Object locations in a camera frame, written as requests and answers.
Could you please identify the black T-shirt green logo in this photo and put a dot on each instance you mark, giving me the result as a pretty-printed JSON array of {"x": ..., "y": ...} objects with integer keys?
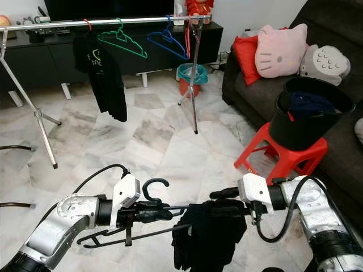
[
  {"x": 210, "y": 243},
  {"x": 105, "y": 76}
]

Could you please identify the red plastic hanger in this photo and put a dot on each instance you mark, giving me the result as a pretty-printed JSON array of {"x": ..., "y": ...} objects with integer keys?
[
  {"x": 291, "y": 116},
  {"x": 88, "y": 24}
]

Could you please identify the thin red hanger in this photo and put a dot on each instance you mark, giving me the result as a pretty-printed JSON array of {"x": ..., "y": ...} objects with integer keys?
[{"x": 188, "y": 39}]

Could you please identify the blue plastic hanger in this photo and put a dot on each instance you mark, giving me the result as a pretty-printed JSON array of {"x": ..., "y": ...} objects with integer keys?
[{"x": 167, "y": 41}]

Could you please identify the red plastic stool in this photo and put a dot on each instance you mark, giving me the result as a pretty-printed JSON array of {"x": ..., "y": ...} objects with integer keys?
[{"x": 295, "y": 158}]

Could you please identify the black plastic bucket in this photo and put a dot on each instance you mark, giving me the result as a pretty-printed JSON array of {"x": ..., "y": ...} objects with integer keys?
[{"x": 298, "y": 130}]

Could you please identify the dark grey sofa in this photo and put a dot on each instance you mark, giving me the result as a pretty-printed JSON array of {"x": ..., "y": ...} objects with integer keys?
[{"x": 261, "y": 96}]

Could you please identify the red bin teal bag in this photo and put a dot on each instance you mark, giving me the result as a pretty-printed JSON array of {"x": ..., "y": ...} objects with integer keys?
[{"x": 191, "y": 76}]

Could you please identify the navy blue garment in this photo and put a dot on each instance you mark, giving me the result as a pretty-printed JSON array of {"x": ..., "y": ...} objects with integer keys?
[{"x": 312, "y": 103}]

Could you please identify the grey long-eared plush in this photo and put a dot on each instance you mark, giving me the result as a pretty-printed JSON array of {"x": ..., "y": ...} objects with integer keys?
[{"x": 360, "y": 130}]

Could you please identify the red cushion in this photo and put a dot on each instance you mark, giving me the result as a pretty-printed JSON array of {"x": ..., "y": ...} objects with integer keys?
[{"x": 247, "y": 56}]

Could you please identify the pink cat cushion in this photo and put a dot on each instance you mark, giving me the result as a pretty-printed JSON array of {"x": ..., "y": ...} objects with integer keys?
[{"x": 281, "y": 51}]

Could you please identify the grey owl cushion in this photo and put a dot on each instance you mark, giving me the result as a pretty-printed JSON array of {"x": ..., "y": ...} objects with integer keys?
[{"x": 326, "y": 63}]

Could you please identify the red-robed fortune doll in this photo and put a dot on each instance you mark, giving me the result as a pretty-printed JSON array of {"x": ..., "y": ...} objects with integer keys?
[{"x": 198, "y": 7}]

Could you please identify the silver metal clothes rack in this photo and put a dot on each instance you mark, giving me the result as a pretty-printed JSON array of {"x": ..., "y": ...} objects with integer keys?
[{"x": 108, "y": 22}]

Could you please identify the black television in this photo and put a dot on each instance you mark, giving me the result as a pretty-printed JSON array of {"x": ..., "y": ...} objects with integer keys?
[{"x": 108, "y": 8}]

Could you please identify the orange round figurine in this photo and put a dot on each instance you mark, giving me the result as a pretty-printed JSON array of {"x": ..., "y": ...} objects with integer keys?
[{"x": 4, "y": 21}]

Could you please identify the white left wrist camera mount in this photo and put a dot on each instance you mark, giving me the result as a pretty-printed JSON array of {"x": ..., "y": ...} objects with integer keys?
[{"x": 126, "y": 192}]

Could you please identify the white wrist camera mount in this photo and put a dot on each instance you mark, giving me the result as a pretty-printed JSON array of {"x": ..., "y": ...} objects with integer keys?
[
  {"x": 254, "y": 190},
  {"x": 126, "y": 192}
]

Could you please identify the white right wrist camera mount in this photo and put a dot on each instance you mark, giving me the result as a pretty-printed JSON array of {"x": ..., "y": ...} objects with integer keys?
[{"x": 254, "y": 190}]

